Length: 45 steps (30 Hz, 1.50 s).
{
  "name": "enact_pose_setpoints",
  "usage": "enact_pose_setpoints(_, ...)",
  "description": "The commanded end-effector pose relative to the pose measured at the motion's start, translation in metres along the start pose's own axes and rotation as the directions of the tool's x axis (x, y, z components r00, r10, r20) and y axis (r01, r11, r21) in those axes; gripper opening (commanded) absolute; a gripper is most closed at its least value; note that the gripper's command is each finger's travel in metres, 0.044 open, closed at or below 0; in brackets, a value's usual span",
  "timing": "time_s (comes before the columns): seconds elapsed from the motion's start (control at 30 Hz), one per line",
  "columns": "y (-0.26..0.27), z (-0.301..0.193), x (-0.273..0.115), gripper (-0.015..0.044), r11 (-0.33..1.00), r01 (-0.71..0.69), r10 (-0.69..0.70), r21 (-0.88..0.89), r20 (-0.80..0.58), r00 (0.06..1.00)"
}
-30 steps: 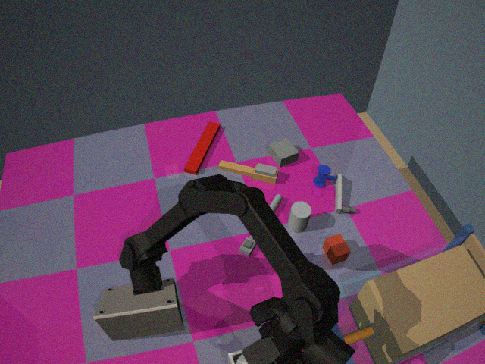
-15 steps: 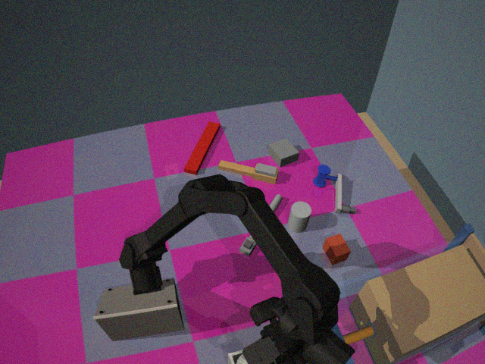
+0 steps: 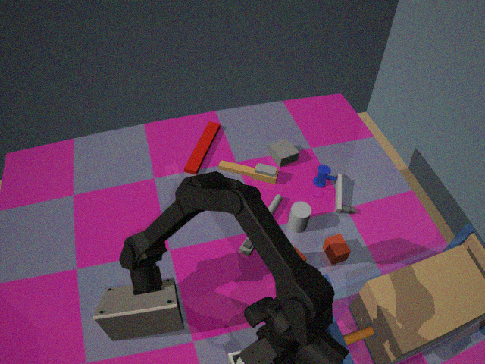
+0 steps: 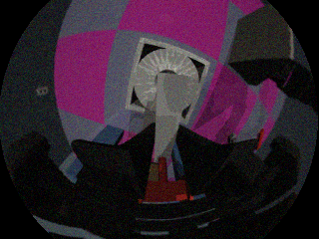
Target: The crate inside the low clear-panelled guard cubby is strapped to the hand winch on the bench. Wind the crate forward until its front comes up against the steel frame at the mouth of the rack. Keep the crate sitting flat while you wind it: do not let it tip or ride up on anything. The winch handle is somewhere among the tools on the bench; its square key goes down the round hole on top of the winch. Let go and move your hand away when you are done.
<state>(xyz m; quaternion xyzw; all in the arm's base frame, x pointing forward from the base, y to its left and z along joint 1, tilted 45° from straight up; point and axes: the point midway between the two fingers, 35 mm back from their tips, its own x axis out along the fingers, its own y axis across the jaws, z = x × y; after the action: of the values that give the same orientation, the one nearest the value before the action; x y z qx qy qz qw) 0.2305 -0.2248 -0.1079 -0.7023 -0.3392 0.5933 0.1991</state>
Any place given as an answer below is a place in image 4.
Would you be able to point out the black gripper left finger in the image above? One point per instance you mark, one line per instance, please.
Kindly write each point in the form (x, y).
(132, 158)

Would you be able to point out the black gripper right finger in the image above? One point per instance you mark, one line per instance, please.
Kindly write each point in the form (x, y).
(203, 159)

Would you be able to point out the red flat bar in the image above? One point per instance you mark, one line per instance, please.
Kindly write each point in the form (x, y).
(260, 138)

